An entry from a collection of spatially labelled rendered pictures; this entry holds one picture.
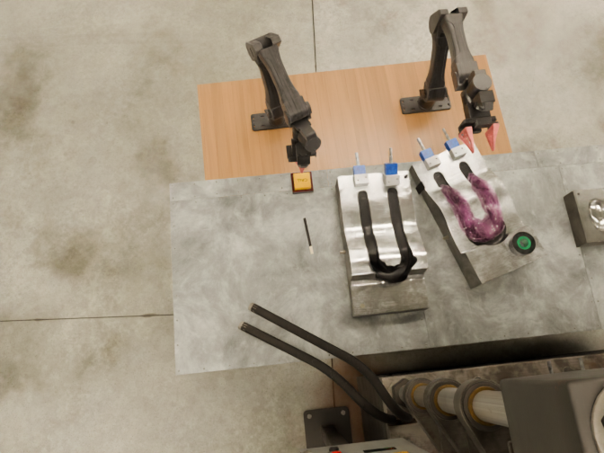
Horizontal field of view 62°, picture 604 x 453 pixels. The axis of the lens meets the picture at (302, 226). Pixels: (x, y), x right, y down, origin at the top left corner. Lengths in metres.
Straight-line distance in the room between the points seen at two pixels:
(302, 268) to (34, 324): 1.56
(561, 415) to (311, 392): 1.99
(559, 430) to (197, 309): 1.36
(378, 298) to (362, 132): 0.67
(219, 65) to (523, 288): 2.09
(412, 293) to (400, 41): 1.88
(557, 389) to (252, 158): 1.51
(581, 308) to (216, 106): 1.56
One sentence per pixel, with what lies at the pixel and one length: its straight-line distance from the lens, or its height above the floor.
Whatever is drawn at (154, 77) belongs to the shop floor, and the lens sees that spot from 3.19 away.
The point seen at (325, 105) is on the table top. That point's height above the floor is 0.80.
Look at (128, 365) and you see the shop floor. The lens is 2.72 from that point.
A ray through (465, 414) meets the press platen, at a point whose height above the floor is 1.54.
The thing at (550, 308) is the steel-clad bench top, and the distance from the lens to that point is 2.03.
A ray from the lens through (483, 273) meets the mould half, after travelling 1.84.
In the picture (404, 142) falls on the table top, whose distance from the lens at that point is 2.05.
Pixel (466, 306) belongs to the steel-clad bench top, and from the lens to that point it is 1.91.
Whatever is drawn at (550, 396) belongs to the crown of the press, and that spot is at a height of 1.96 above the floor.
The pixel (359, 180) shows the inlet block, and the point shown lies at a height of 0.92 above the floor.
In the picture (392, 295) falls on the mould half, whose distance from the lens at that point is 1.79.
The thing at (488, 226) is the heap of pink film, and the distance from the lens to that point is 1.90.
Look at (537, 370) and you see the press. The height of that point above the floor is 0.78.
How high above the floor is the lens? 2.60
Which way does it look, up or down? 74 degrees down
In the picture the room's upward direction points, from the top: 4 degrees clockwise
